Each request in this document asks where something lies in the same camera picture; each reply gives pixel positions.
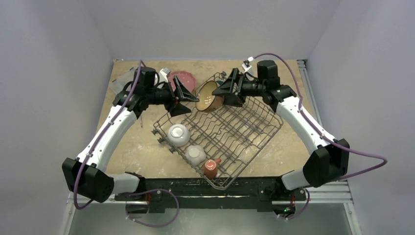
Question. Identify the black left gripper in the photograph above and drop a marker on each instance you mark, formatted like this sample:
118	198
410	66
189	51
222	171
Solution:
177	109

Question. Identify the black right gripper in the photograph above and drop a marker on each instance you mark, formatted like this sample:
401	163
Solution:
238	86

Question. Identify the pink dotted plate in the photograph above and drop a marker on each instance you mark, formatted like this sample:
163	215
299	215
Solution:
186	78

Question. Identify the brown ceramic bowl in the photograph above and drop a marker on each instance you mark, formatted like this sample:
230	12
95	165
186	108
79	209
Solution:
208	102

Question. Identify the white ceramic bowl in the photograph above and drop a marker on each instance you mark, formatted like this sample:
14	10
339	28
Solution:
178	135

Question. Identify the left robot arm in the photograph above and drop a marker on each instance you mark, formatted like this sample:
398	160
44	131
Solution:
85	175

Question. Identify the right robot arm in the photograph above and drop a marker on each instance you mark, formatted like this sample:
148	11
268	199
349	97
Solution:
328	159

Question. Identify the clear plastic screw box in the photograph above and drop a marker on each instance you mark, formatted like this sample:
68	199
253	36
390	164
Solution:
117	84

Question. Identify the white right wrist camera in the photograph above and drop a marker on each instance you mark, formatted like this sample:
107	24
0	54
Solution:
247	67

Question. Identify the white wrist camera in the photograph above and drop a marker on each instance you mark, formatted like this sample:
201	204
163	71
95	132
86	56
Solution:
247	67
163	74

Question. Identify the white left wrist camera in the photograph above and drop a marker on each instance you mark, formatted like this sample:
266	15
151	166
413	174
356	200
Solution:
163	74

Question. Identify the grey wire dish rack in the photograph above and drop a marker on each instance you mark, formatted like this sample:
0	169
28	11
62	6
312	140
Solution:
235	135

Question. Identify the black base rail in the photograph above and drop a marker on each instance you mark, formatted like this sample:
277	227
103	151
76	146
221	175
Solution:
262	194

